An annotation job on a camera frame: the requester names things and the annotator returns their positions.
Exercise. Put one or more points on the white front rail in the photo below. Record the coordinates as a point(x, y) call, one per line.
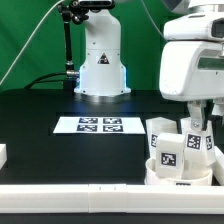
point(70, 198)

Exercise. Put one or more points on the white marker sheet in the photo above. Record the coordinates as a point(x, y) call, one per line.
point(99, 125)

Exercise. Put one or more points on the black camera on mount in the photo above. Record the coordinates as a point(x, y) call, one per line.
point(97, 4)

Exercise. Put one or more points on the white round stool seat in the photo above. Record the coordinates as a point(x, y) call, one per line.
point(193, 174)

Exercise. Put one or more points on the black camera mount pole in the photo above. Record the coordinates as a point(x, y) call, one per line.
point(72, 12)

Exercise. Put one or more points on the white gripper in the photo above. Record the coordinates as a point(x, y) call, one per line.
point(192, 64)

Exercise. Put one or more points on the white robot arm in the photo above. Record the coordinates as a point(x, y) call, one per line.
point(102, 58)

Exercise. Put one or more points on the white left rail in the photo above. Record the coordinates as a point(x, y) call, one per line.
point(3, 155)

